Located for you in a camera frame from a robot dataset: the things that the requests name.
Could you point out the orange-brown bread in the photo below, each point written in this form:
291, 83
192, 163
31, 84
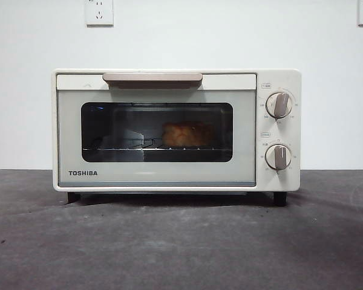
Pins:
184, 134

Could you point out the cream Toshiba toaster oven body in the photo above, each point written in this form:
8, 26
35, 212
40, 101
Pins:
294, 136

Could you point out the cream timer knob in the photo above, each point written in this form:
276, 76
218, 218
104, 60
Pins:
278, 156

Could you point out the cream temperature knob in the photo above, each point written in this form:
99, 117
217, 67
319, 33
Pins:
279, 104

